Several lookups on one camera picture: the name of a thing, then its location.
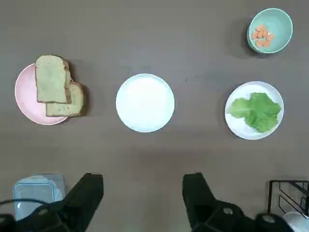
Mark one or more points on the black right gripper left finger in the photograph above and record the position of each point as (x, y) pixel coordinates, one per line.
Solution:
(82, 193)

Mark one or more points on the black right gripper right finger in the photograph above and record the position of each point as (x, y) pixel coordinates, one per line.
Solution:
(200, 193)

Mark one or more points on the green lettuce leaf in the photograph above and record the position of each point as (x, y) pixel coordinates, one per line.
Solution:
(258, 111)

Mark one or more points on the brown crust bread slice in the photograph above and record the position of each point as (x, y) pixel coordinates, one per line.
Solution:
(77, 101)
(50, 79)

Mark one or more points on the mint green bowl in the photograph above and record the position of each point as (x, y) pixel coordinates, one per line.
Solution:
(277, 24)

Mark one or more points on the white round plate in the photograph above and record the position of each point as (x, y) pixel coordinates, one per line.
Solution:
(144, 102)

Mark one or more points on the pale pinkish round plate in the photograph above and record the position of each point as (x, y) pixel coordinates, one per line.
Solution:
(241, 90)

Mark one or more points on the salmon pink round plate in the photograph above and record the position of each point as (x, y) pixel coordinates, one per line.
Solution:
(25, 96)

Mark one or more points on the clear plastic food container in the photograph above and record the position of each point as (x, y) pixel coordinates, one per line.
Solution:
(31, 191)

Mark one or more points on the white cup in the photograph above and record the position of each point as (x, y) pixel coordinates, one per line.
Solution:
(297, 220)

